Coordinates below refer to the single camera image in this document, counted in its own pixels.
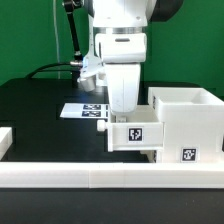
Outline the white fence bar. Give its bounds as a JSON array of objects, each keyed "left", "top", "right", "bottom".
[
  {"left": 0, "top": 162, "right": 224, "bottom": 188},
  {"left": 0, "top": 127, "right": 13, "bottom": 160}
]

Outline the white drawer box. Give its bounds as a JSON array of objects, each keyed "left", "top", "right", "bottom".
[
  {"left": 97, "top": 105, "right": 164, "bottom": 152},
  {"left": 141, "top": 150, "right": 162, "bottom": 163}
]

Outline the white marker sheet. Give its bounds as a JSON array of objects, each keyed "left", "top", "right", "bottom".
[{"left": 60, "top": 103, "right": 108, "bottom": 119}]

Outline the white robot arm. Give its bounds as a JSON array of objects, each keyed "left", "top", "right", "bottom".
[{"left": 80, "top": 0, "right": 184, "bottom": 122}]

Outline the white front fence bar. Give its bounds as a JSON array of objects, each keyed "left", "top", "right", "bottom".
[{"left": 0, "top": 162, "right": 224, "bottom": 188}]

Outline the white drawer cabinet frame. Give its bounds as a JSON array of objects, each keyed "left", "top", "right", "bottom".
[{"left": 148, "top": 87, "right": 224, "bottom": 163}]

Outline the white left fence bar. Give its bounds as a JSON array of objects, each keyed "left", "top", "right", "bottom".
[{"left": 0, "top": 127, "right": 13, "bottom": 160}]

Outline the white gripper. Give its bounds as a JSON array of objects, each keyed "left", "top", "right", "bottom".
[{"left": 105, "top": 63, "right": 141, "bottom": 122}]

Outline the black cable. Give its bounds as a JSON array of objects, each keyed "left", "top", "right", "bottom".
[{"left": 25, "top": 62, "right": 83, "bottom": 79}]

